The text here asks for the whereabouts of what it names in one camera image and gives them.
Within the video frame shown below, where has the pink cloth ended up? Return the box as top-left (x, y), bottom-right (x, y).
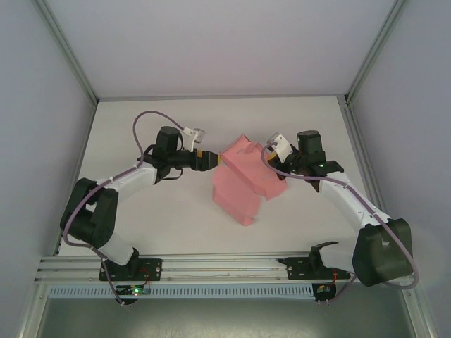
top-left (210, 133), bottom-right (288, 227)

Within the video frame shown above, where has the circuit board with green light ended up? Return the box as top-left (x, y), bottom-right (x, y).
top-left (117, 285), bottom-right (152, 297)

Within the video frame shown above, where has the aluminium frame side rail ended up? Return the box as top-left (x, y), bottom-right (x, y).
top-left (337, 96), bottom-right (390, 214)

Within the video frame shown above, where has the aluminium frame back rail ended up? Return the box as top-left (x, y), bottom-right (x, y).
top-left (95, 93), bottom-right (349, 104)

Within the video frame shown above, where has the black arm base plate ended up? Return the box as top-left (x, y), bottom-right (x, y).
top-left (278, 256), bottom-right (354, 282)
top-left (98, 256), bottom-right (164, 283)

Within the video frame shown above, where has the aluminium mounting rail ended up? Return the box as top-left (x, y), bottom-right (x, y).
top-left (34, 251), bottom-right (417, 290)

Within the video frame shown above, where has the aluminium frame post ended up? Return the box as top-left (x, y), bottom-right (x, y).
top-left (34, 0), bottom-right (99, 105)
top-left (344, 0), bottom-right (407, 105)

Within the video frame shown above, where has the slotted grey cable duct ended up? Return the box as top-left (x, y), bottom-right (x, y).
top-left (47, 284), bottom-right (315, 299)

